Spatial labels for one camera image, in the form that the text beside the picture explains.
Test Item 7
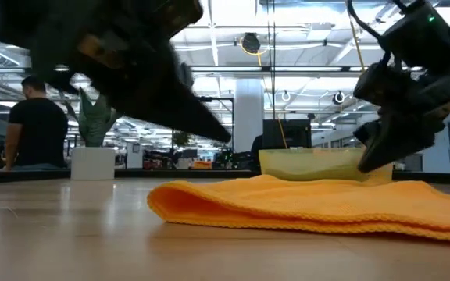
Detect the black monitor screen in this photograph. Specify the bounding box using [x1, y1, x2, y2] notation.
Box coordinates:
[262, 119, 313, 149]

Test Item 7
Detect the yellow translucent plastic bin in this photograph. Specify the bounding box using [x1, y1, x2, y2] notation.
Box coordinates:
[258, 147, 395, 184]

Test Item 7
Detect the snake plant in white pot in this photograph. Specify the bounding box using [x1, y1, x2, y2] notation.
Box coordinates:
[62, 87, 119, 181]

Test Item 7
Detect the white building column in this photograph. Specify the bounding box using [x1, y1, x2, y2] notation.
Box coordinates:
[234, 79, 264, 154]

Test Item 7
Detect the green background plant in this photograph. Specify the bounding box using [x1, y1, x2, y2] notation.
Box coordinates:
[173, 131, 191, 148]

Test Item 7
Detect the black aluminium table frame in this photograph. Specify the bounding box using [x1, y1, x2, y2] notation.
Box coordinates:
[0, 168, 450, 187]

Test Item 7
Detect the black hanging cable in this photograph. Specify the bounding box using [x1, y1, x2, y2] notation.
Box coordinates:
[266, 0, 277, 149]

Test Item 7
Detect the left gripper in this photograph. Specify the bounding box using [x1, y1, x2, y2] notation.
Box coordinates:
[0, 0, 205, 122]

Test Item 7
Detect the orange microfiber towel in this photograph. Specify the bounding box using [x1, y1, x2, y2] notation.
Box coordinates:
[146, 173, 450, 244]

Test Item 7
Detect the person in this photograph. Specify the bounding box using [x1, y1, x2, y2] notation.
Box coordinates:
[3, 75, 70, 172]

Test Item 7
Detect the yellow hanging cable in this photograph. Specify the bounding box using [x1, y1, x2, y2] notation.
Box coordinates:
[344, 0, 367, 74]

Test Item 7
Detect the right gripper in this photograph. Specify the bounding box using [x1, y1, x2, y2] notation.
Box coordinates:
[352, 54, 450, 174]

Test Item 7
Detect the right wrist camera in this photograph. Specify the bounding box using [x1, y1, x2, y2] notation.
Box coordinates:
[352, 61, 420, 109]

